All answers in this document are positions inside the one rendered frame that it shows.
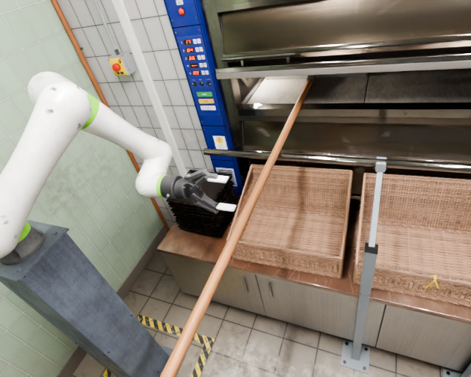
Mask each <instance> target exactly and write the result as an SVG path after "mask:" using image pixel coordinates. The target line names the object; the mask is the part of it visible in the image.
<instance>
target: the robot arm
mask: <svg viewBox="0 0 471 377"><path fill-rule="evenodd" d="M28 96H29V98H30V100H31V101H32V103H33V104H34V105H35V107H34V110H33V112H32V114H31V117H30V119H29V121H28V124H27V126H26V128H25V131H24V132H23V134H22V137H21V138H20V140H19V143H18V144H17V146H16V149H15V150H14V152H13V154H12V156H11V157H10V159H9V161H8V163H7V164H6V166H5V167H4V170H3V171H2V172H1V174H0V262H1V263H3V264H4V265H8V266H9V265H14V264H17V263H21V262H22V261H24V260H27V259H28V258H29V257H31V256H32V255H33V254H35V253H36V252H37V251H38V250H39V249H40V248H41V246H42V245H43V243H44V241H45V238H46V236H45V233H44V232H43V231H42V230H41V229H38V228H35V227H32V226H31V225H30V224H29V223H28V220H27V218H28V216H29V214H30V211H31V209H32V207H33V205H34V203H35V201H36V199H37V197H38V195H39V193H40V191H41V189H42V187H43V186H44V184H45V182H46V181H47V179H48V177H49V175H50V173H51V172H52V170H53V169H54V167H55V166H56V164H57V163H58V160H59V159H60V158H61V156H62V155H63V153H64V152H65V150H66V149H67V148H68V146H69V145H70V143H71V142H72V140H73V139H74V137H76V135H77V134H78V133H79V131H80V130H82V131H85V132H88V133H90V134H93V135H96V136H98V137H100V138H104V139H105V140H107V141H110V142H112V143H114V144H116V145H118V146H120V147H122V148H124V149H126V150H128V151H130V152H131V153H134V154H135V155H136V156H139V157H141V158H142V159H143V160H144V162H143V164H142V167H141V169H140V172H139V174H138V176H137V178H136V181H135V188H136V190H137V191H138V193H139V194H140V195H141V196H143V197H148V198H151V197H163V198H168V199H174V200H179V199H180V198H184V199H188V198H193V199H194V201H195V202H194V205H198V206H201V207H203V208H204V209H207V210H209V211H211V212H213V213H215V214H217V213H218V211H219V210H221V211H230V212H234V210H235V208H236V205H233V204H228V203H216V202H215V201H213V200H212V199H211V198H209V197H207V196H206V194H205V193H204V192H203V190H202V186H201V185H200V184H202V183H203V182H204V181H205V180H207V181H209V182H216V183H226V182H227V180H228V179H229V177H227V176H220V175H217V174H211V173H209V172H208V171H207V168H203V169H201V170H199V171H196V172H194V173H192V174H187V175H186V176H185V178H184V179H183V176H177V175H170V174H167V170H168V168H169V166H170V163H171V160H172V158H173V151H172V149H171V147H170V145H169V144H167V143H166V142H164V141H161V140H159V139H157V138H154V137H152V136H151V135H149V134H147V133H145V132H144V131H142V130H140V129H139V128H137V127H136V126H134V125H132V124H131V123H129V122H128V121H126V120H124V119H123V118H122V117H121V116H119V115H118V114H116V113H115V112H114V111H112V110H111V109H110V108H109V107H107V106H106V105H105V104H103V103H102V102H101V101H100V100H98V99H96V98H95V97H93V96H91V95H90V94H89V93H88V92H86V91H84V90H83V89H81V88H80V87H79V86H78V85H76V84H74V83H72V82H71V81H70V80H68V79H66V78H65V77H63V76H62V75H60V74H58V73H53V72H42V73H38V74H37V75H35V76H34V77H33V78H32V79H31V80H30V82H29V83H28ZM202 175H204V176H203V177H201V178H200V179H199V180H198V181H196V182H195V181H193V180H192V179H195V178H197V177H200V176H202ZM201 196H202V197H201ZM200 197H201V198H200Z"/></svg>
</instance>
